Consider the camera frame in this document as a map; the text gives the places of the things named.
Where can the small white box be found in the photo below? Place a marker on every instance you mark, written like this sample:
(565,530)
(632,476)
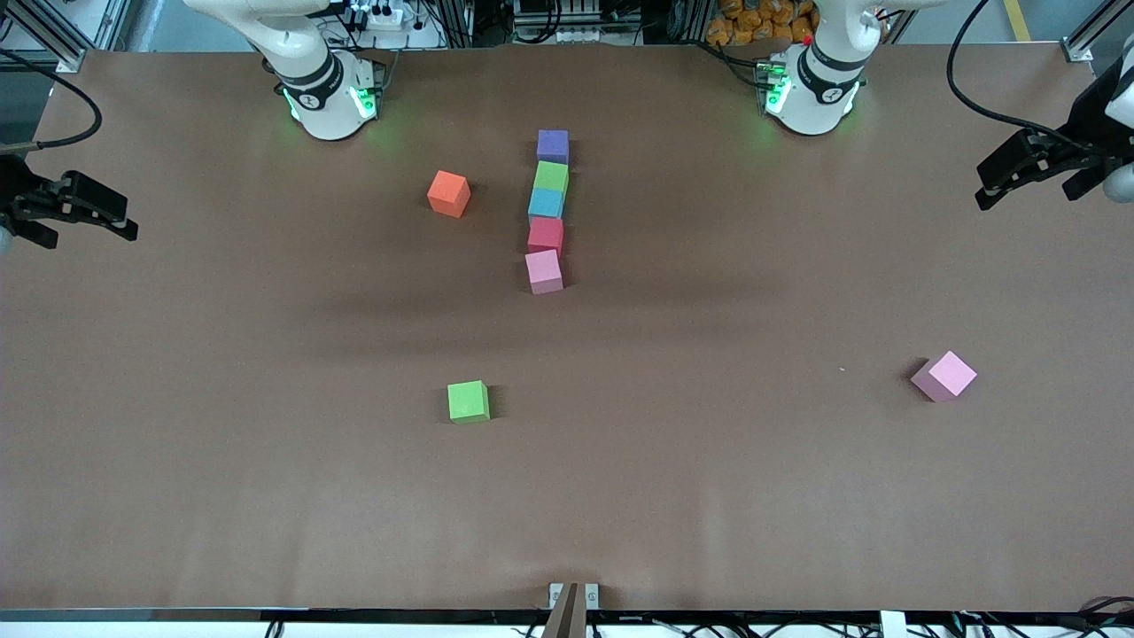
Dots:
(893,625)

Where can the green foam block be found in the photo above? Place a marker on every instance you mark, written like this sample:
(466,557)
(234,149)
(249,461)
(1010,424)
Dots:
(468,400)
(551,177)

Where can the orange mesh bag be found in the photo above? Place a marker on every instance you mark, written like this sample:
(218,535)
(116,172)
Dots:
(753,18)

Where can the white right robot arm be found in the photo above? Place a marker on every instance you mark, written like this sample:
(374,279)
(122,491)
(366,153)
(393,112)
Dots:
(323,89)

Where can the pink foam block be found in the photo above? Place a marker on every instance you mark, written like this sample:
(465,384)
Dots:
(544,271)
(943,377)

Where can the silver aluminium frame post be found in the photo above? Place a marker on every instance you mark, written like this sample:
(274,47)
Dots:
(69,64)
(1079,49)

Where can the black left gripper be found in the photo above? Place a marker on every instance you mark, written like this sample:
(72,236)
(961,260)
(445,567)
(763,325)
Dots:
(1087,118)

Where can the orange foam block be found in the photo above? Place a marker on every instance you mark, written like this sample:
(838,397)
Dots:
(449,193)

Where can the silver metal bracket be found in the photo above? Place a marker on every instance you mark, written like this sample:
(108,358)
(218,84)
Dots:
(555,594)

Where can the purple foam block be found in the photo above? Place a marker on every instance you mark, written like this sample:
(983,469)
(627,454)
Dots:
(553,146)

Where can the white power strip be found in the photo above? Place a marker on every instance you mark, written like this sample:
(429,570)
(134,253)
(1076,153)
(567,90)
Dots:
(383,15)

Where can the black electronics rack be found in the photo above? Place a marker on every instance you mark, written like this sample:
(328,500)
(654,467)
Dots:
(567,18)

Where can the brown wooden strip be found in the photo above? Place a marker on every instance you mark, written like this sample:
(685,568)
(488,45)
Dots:
(567,620)

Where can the blue foam block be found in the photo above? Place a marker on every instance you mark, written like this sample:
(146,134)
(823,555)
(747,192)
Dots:
(546,204)

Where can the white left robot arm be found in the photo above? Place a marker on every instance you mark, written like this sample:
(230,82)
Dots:
(819,89)

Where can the red foam block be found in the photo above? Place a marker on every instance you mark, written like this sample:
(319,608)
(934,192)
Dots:
(546,236)

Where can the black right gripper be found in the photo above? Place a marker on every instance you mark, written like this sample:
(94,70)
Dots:
(16,190)

